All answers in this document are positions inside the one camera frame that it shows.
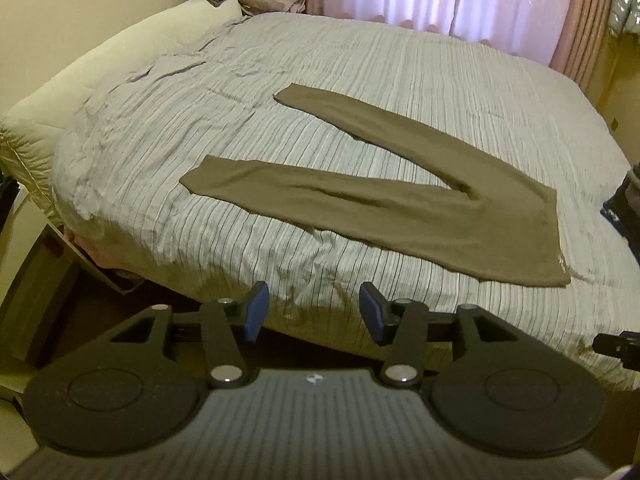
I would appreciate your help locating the stack of folded clothes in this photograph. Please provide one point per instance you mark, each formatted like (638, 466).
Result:
(625, 210)

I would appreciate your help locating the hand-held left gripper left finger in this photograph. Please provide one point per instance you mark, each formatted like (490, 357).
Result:
(256, 312)

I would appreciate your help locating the dark patterned cloth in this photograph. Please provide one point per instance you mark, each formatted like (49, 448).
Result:
(7, 190)

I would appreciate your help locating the grey striped bedspread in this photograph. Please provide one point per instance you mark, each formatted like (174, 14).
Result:
(200, 125)

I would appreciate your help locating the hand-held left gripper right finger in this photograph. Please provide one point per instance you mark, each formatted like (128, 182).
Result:
(372, 312)

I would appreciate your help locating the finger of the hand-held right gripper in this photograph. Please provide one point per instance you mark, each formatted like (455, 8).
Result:
(615, 345)

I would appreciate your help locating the olive brown pants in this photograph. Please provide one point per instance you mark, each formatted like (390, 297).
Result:
(400, 210)

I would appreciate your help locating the silver foil bag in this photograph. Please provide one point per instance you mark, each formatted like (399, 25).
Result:
(625, 5)

